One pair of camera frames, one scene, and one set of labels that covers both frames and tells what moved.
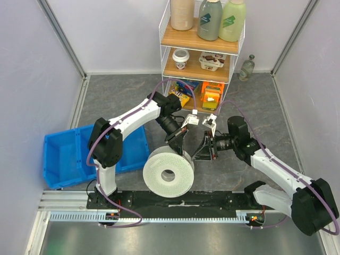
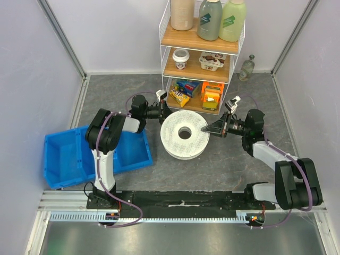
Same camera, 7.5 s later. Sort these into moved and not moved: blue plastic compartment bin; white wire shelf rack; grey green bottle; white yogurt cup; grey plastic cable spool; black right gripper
Moved: grey plastic cable spool; black right gripper
Not moved: white yogurt cup; white wire shelf rack; grey green bottle; blue plastic compartment bin
